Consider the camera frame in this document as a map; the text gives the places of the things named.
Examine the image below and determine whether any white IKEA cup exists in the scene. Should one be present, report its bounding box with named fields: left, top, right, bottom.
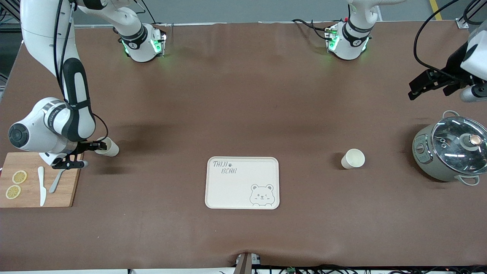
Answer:
left=94, top=137, right=120, bottom=158
left=341, top=148, right=366, bottom=170

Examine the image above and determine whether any grey plastic knife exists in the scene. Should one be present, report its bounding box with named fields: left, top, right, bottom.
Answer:
left=49, top=169, right=67, bottom=194

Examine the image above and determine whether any white plastic knife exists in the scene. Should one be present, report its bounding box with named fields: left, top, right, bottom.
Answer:
left=37, top=166, right=47, bottom=207

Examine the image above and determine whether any wooden cutting board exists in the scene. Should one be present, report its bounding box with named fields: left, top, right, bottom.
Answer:
left=0, top=151, right=84, bottom=208

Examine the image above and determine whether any glass pot lid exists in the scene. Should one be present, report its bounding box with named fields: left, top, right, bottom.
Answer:
left=431, top=116, right=487, bottom=168

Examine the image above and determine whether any grey pot with glass lid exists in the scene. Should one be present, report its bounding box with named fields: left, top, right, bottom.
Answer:
left=412, top=110, right=487, bottom=186

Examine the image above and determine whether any cream bear print tray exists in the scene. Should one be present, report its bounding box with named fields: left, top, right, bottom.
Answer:
left=205, top=156, right=280, bottom=210

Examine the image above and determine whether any brown table cover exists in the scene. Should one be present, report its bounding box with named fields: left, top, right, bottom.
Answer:
left=0, top=21, right=487, bottom=271

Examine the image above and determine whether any black right camera bracket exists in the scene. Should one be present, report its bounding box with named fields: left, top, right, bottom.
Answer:
left=51, top=154, right=85, bottom=170

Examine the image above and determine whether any aluminium frame post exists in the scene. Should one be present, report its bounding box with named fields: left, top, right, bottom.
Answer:
left=0, top=0, right=23, bottom=29
left=456, top=0, right=487, bottom=29

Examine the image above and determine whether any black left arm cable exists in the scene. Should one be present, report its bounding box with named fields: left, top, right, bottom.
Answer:
left=414, top=0, right=487, bottom=76

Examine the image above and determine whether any black base cable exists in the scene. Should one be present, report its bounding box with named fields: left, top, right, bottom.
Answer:
left=292, top=18, right=334, bottom=41
left=143, top=0, right=168, bottom=27

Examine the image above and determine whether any grey camera mounting post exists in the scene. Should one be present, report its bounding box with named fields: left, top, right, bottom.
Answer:
left=235, top=252, right=261, bottom=274

